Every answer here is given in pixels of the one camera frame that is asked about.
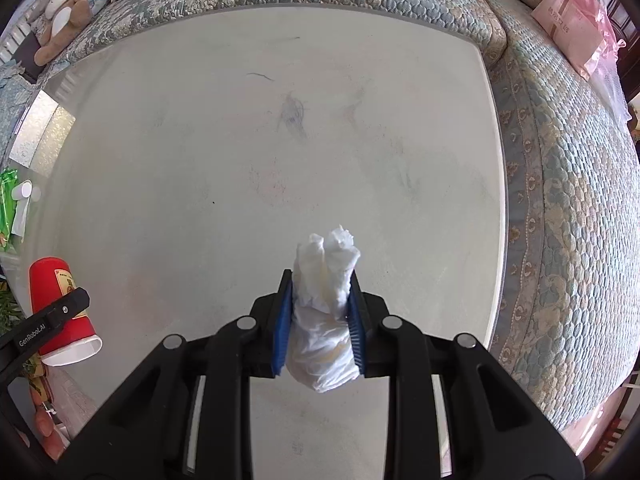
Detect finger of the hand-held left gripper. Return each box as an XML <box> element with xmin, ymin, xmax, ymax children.
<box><xmin>0</xmin><ymin>287</ymin><xmax>92</xmax><ymax>361</ymax></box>

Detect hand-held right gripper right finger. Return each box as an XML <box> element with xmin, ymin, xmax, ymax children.
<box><xmin>346</xmin><ymin>269</ymin><xmax>586</xmax><ymax>480</ymax></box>

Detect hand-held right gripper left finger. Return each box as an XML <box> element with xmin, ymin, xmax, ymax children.
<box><xmin>57</xmin><ymin>269</ymin><xmax>296</xmax><ymax>480</ymax></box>

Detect white tissue wad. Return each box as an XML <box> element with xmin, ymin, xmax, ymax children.
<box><xmin>285</xmin><ymin>224</ymin><xmax>362</xmax><ymax>395</ymax></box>

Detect red paper cup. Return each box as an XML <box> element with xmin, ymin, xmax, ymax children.
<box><xmin>28</xmin><ymin>256</ymin><xmax>103</xmax><ymax>367</ymax></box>

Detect person's left hand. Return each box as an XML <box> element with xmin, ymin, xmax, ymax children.
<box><xmin>30</xmin><ymin>385</ymin><xmax>69</xmax><ymax>463</ymax></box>

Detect green plant leaves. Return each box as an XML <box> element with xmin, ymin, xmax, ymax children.
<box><xmin>0</xmin><ymin>280</ymin><xmax>24</xmax><ymax>334</ymax></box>

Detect green wet wipes packet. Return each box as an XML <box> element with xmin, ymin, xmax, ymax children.
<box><xmin>0</xmin><ymin>167</ymin><xmax>34</xmax><ymax>253</ymax></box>

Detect patterned quilted sofa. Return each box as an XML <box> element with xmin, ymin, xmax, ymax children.
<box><xmin>0</xmin><ymin>0</ymin><xmax>640</xmax><ymax>438</ymax></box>

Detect brown and white plush bear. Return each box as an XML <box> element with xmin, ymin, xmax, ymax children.
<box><xmin>32</xmin><ymin>0</ymin><xmax>93</xmax><ymax>66</ymax></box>

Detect clear plastic bag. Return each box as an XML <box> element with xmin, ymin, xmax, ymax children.
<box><xmin>590</xmin><ymin>35</ymin><xmax>634</xmax><ymax>126</ymax></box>

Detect pink gift bag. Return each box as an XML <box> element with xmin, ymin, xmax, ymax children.
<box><xmin>530</xmin><ymin>0</ymin><xmax>626</xmax><ymax>81</ymax></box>

